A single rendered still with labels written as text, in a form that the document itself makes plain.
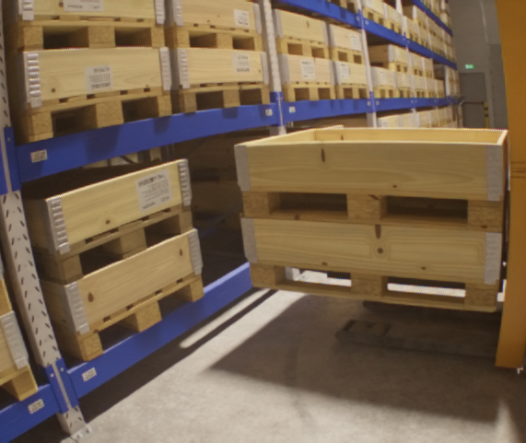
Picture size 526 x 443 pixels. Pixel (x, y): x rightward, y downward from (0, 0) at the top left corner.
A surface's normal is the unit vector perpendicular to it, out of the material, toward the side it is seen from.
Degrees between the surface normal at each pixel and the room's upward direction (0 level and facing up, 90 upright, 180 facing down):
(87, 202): 90
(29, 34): 90
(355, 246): 90
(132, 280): 90
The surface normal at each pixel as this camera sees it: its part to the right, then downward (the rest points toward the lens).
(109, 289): 0.83, 0.07
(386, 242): -0.54, 0.28
